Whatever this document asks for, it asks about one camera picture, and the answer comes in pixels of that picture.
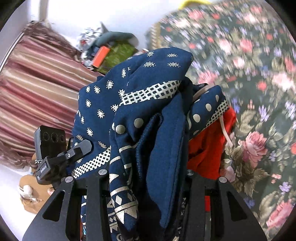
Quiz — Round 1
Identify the floral bed blanket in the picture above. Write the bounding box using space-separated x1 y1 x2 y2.
144 0 296 237

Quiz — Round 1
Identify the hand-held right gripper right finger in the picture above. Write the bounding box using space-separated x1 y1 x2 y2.
180 169 267 241

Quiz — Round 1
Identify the navy patterned garment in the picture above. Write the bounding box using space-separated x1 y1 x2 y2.
71 46 231 241

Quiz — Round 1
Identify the striped maroon curtain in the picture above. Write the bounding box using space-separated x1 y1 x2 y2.
0 21 104 168

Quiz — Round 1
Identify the curtain rail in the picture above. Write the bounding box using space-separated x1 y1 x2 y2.
0 32 25 70

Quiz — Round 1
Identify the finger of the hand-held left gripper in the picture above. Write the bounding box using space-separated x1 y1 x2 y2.
47 139 93 166

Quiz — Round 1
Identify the green patterned cloth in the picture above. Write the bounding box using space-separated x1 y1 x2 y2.
101 42 137 75

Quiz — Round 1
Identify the yellow fluffy object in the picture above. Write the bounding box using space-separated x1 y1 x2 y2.
180 0 211 8

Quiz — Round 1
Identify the orange box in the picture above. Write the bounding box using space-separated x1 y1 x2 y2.
91 46 111 68

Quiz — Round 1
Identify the brown cardboard box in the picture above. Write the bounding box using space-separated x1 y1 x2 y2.
19 175 51 213

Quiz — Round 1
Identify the red garment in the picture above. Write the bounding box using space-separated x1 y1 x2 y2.
186 107 237 213

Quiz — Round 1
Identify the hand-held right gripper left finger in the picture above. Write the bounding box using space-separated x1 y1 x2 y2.
22 169 111 241

